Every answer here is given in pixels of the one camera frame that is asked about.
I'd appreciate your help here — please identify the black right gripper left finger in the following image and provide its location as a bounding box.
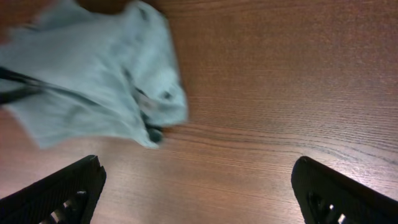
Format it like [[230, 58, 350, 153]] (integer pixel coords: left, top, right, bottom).
[[1, 155, 106, 223]]

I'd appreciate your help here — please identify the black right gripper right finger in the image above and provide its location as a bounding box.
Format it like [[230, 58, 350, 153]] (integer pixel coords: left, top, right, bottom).
[[291, 156, 397, 224]]

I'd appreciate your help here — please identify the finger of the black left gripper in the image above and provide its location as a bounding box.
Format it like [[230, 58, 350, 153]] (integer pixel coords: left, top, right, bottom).
[[1, 67, 44, 105]]

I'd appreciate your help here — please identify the light blue t-shirt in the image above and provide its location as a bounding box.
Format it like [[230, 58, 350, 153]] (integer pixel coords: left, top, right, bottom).
[[1, 1, 188, 148]]

